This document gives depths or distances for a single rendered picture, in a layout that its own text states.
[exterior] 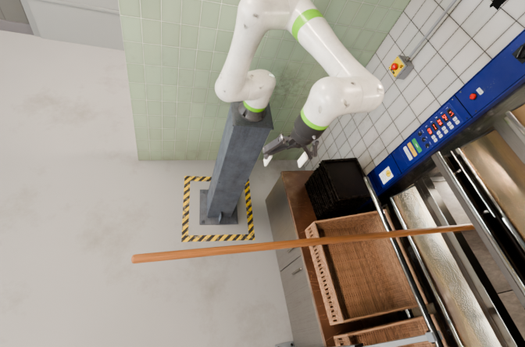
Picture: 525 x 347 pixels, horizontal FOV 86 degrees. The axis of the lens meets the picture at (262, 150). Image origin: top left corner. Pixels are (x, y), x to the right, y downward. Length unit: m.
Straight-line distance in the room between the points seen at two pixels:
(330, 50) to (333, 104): 0.24
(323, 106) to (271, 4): 0.43
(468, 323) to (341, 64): 1.41
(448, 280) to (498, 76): 1.01
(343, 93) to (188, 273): 1.87
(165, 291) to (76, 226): 0.80
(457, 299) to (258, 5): 1.62
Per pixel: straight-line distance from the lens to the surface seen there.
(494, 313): 1.76
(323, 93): 0.74
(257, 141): 1.57
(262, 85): 1.33
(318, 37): 0.98
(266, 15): 1.02
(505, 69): 1.60
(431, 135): 1.76
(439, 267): 1.86
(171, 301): 2.29
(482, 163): 1.63
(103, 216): 2.50
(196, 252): 1.11
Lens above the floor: 2.26
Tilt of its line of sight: 50 degrees down
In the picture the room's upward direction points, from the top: 25 degrees clockwise
